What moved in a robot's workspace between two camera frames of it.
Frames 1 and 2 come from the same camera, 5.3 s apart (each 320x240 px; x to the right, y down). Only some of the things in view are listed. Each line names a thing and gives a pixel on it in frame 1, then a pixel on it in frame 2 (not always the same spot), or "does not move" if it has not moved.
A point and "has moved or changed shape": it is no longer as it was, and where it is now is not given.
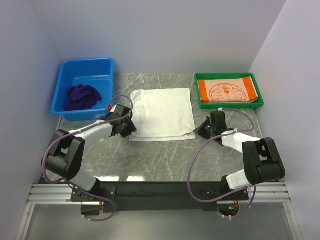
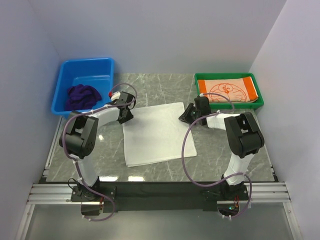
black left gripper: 131,128 to 128,117
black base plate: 159,196 does not move
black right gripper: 200,130 to 185,117
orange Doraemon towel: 228,90 does not move
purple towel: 81,97 does not move
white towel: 162,114 has moved or changed shape
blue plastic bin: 97,73 does not move
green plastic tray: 255,103 does not move
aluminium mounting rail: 277,192 does not move
